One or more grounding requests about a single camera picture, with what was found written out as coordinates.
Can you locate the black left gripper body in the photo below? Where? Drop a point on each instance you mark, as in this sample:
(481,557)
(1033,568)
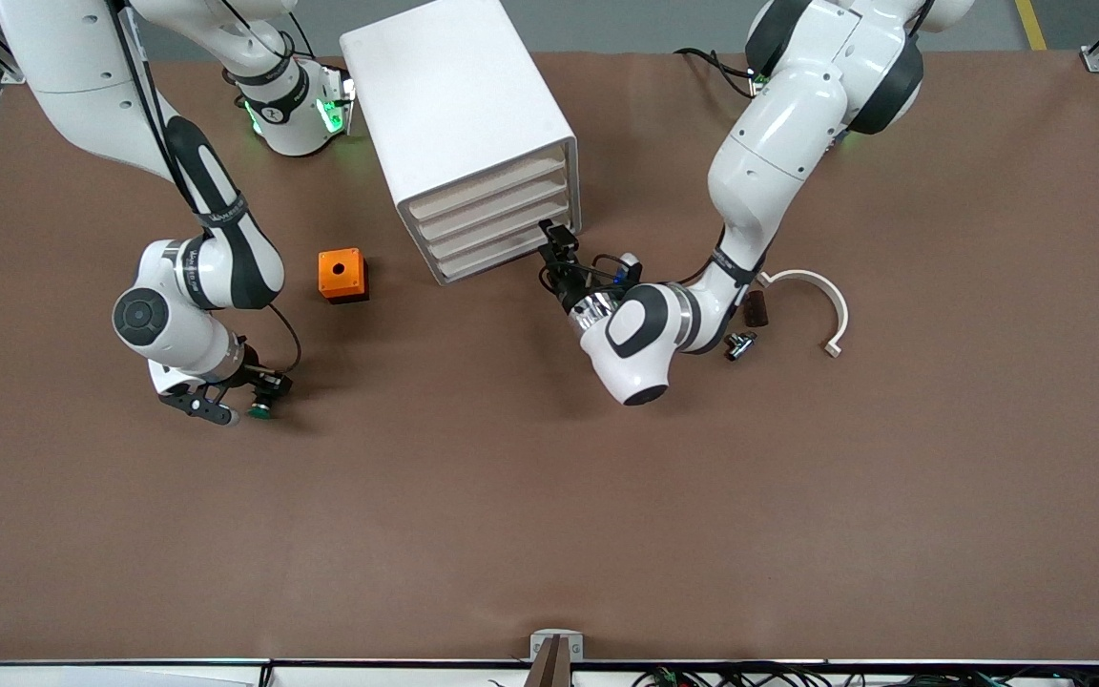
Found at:
(570,288)

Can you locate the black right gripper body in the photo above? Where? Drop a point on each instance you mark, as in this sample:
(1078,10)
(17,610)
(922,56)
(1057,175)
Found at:
(255,379)

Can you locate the green push button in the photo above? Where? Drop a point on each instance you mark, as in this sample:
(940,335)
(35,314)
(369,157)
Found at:
(263,410)

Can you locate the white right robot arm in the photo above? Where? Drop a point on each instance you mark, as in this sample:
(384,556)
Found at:
(82,76)

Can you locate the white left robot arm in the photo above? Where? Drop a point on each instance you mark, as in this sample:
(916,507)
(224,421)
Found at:
(778,143)

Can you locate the small silver metal fitting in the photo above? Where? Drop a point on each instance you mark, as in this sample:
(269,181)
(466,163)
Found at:
(738,347)

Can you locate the small brown block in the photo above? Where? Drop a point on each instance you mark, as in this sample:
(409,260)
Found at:
(757,313)

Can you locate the orange button enclosure box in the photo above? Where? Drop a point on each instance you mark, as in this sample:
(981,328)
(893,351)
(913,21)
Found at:
(328,281)

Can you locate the white curved plastic bracket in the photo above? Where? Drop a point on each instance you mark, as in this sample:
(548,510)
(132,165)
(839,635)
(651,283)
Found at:
(840,315)

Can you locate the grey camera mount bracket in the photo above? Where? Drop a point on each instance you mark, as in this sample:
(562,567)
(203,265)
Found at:
(557,658)

